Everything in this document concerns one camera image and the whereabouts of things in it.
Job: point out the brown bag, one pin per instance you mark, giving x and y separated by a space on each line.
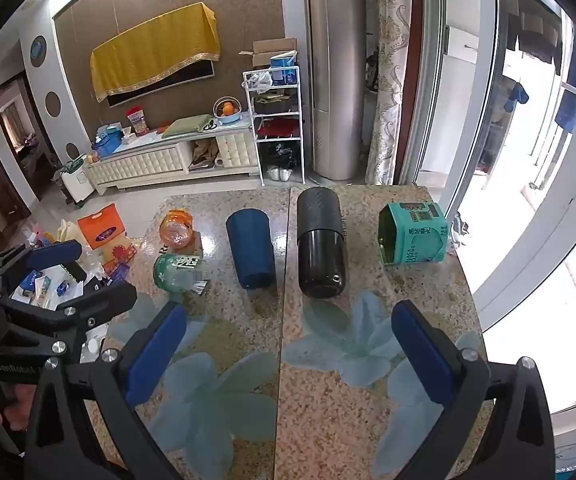
203 152

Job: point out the white plastic jug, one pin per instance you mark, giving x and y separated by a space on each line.
67 231

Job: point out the wooden door frame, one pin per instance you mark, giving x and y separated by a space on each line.
32 150

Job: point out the teal tea box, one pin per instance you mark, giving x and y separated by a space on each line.
413 240

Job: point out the white shelf rack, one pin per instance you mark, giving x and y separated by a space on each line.
300 130

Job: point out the yellow packet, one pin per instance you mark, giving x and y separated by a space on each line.
120 250

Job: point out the hanging dark clothes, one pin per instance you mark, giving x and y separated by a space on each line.
535 40

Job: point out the light blue fruit bowl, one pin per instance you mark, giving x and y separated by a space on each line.
227 117

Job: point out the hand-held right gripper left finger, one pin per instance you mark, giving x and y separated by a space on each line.
153 355

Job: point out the orange plastic cup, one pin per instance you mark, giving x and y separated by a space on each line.
175 230

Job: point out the white wheeled machine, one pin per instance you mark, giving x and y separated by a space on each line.
75 180

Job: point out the red lid snack jar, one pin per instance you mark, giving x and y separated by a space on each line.
137 122

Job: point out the hanging blue cloth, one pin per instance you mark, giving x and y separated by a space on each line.
515 93

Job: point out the black insulated cup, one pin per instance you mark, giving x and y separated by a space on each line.
320 260

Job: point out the orange paper bag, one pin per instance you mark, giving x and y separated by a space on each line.
100 230

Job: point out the yellow fringed cloth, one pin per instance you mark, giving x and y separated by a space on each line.
152 50

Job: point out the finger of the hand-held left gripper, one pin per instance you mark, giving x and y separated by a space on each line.
52 255
110 297

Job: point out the black bag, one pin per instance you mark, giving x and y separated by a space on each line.
279 155

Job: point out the white tissue box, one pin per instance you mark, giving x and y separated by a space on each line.
128 136

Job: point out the white television cabinet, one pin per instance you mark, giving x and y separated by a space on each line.
142 162

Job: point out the blue storage box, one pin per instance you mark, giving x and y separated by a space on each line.
107 145

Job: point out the pile of small packets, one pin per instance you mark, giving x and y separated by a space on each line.
50 287

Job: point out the blue ribbed cup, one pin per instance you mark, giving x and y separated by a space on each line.
250 250

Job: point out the black television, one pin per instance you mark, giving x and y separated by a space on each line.
167 85

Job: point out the white sliding door frame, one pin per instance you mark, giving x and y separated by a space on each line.
473 170

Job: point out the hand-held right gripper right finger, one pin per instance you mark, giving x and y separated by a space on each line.
422 355

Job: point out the green folded cloth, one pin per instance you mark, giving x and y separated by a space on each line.
187 125

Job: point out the white plastic bag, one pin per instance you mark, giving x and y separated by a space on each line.
260 80

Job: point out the red folded item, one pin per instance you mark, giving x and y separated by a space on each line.
278 127

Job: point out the green clear plastic cup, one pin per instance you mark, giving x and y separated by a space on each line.
170 272

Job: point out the blue tissue pack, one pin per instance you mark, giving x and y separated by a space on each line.
284 76

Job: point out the cardboard box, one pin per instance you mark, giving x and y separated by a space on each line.
268 50

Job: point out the silver tower air conditioner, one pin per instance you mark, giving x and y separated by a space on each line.
335 85

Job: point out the patterned beige curtain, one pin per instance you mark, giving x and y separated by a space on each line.
388 125

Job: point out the white shoe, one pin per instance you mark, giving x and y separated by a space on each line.
286 174
273 173

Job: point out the hanging blue towel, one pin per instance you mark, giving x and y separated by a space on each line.
570 95

